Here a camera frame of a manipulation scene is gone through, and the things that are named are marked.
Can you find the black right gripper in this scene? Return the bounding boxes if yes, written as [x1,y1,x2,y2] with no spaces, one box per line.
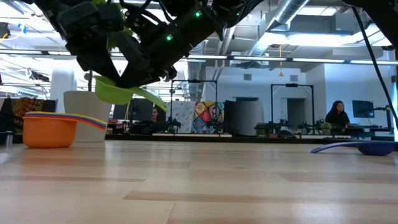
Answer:
[118,18,200,90]

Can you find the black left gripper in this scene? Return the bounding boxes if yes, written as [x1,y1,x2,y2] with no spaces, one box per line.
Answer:
[57,2,121,82]

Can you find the green measuring cup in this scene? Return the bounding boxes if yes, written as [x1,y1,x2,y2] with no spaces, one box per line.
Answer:
[93,75,170,113]

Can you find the yellow measuring cup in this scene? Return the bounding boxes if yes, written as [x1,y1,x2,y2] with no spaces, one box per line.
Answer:
[25,111,106,125]

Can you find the orange measuring cup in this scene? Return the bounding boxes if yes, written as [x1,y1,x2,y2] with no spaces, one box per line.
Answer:
[22,115,108,149]

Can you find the dark blue measuring cup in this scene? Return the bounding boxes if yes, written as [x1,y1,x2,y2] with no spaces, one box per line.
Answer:
[310,141,398,157]

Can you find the green leafy plant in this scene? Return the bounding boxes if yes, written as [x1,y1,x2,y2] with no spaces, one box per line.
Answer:
[88,0,137,91]

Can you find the black computer monitor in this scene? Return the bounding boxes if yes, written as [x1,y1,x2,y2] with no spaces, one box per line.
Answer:
[112,102,131,121]
[129,98,155,122]

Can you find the person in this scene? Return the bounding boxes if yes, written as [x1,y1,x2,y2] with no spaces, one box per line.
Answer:
[150,106,161,124]
[324,100,354,129]

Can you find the white plant pot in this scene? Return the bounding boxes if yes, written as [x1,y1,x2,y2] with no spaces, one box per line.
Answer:
[63,90,113,143]

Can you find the orange patterned tapestry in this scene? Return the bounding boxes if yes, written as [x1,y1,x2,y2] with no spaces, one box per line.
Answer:
[11,97,45,134]

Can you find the grey cylindrical column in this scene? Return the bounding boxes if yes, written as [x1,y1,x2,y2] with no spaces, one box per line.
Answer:
[223,99,265,137]

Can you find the long ceiling light strip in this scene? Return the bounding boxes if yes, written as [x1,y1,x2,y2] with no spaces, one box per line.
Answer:
[178,54,398,65]

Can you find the yellow hanging pendant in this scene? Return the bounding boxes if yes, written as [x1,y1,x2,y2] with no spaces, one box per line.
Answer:
[277,44,285,77]

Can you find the black metal stand frame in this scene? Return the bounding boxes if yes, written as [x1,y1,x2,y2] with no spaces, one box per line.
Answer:
[169,79,218,134]
[270,83,315,134]

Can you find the ribbed silver ventilation duct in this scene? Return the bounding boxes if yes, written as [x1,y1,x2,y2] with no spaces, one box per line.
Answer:
[185,42,208,100]

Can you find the colourful patchwork wall hanging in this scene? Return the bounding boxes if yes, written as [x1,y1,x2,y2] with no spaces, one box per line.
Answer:
[172,100,225,134]

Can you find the grey metal post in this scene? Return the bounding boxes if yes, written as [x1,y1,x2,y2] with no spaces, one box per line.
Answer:
[4,131,15,149]

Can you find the black aluminium table frame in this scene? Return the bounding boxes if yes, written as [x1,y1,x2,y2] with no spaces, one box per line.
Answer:
[0,132,398,152]

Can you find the long black arm cable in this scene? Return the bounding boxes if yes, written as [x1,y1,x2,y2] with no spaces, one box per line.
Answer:
[351,6,398,129]

